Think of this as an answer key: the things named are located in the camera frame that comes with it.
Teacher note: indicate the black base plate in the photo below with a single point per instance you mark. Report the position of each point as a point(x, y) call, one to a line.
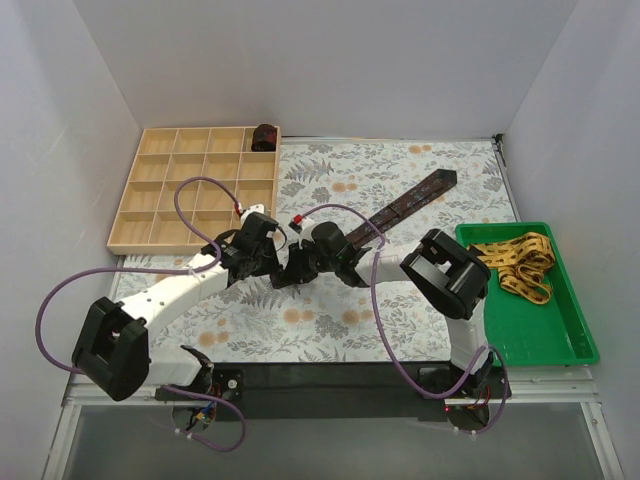
point(425, 391)

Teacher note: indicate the dark brown patterned tie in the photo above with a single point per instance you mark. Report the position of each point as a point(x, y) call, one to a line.
point(426, 191)

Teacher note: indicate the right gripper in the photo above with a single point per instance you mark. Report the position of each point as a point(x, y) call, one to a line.
point(304, 256)

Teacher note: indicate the green plastic bin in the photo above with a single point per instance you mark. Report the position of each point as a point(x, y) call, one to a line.
point(527, 334)

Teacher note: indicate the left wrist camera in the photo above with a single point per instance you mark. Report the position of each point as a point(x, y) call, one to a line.
point(243, 212)

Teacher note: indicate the yellow patterned tie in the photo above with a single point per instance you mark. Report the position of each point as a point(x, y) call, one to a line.
point(521, 264)

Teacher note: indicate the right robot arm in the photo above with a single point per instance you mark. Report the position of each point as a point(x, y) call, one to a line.
point(452, 279)

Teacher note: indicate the wooden compartment tray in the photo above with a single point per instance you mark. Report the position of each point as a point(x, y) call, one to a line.
point(186, 178)

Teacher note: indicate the rolled dark red tie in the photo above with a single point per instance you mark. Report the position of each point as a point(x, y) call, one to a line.
point(264, 138)

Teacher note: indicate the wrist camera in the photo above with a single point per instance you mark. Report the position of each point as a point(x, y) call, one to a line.
point(243, 212)
point(303, 227)

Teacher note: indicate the aluminium frame rail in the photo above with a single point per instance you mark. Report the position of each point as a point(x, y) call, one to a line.
point(552, 427)

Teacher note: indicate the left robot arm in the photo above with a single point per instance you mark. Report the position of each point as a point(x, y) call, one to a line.
point(114, 345)

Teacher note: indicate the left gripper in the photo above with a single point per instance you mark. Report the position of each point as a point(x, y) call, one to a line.
point(272, 265)

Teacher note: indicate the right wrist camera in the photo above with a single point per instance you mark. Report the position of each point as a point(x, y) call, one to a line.
point(303, 227)

